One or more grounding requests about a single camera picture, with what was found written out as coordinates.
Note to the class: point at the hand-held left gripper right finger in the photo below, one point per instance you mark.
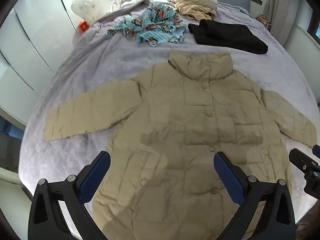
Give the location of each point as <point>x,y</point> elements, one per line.
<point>228,175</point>

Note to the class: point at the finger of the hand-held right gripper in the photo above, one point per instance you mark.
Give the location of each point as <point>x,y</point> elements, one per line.
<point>317,150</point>
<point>301,158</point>

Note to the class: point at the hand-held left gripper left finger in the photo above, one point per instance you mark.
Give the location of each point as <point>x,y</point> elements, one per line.
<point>93,175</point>

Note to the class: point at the beige puffer jacket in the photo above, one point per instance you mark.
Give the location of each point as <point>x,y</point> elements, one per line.
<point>175,120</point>

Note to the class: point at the blue storage box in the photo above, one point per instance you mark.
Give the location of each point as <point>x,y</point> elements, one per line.
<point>13,131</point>

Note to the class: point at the lilac plush blanket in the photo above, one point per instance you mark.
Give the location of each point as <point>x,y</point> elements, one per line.
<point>100,55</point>

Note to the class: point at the window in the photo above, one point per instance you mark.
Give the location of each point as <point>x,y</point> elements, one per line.
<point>312,27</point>

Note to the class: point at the black folded garment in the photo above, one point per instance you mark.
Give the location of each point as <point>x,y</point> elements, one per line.
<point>227,36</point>

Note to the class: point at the grey curtain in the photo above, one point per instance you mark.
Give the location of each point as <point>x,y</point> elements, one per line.
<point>285,12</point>

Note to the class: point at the white wardrobe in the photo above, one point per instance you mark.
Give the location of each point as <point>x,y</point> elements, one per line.
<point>32,42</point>

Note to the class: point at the red box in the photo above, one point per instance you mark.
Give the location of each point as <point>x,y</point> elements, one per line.
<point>84,26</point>

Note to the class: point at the blue monkey print pajamas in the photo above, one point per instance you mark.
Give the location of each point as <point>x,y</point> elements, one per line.
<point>150,25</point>

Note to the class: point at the grey duvet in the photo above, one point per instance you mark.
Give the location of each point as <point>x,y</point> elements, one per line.
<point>122,8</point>

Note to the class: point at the cream striped garment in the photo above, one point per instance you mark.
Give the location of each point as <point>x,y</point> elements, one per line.
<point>190,10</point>

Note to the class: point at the white printed plastic bag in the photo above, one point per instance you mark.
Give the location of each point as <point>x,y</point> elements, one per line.
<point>83,3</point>

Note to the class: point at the black wall fixture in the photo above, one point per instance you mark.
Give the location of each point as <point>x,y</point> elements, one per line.
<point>256,0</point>

